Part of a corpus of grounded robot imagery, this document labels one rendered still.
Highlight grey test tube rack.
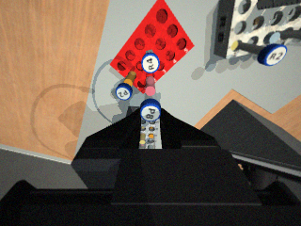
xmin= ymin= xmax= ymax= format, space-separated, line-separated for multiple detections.
xmin=126 ymin=106 xmax=160 ymax=149

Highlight red test tube rack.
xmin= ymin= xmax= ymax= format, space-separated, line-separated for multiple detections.
xmin=109 ymin=0 xmax=193 ymax=94

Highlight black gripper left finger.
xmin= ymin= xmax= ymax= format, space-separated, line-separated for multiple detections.
xmin=79 ymin=108 xmax=141 ymax=150

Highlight grey bench mat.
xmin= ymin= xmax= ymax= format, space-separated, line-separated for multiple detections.
xmin=74 ymin=0 xmax=301 ymax=155

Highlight white test tube rack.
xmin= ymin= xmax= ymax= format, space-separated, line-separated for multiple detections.
xmin=214 ymin=0 xmax=301 ymax=59

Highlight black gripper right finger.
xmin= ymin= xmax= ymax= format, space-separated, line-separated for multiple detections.
xmin=160 ymin=108 xmax=221 ymax=149

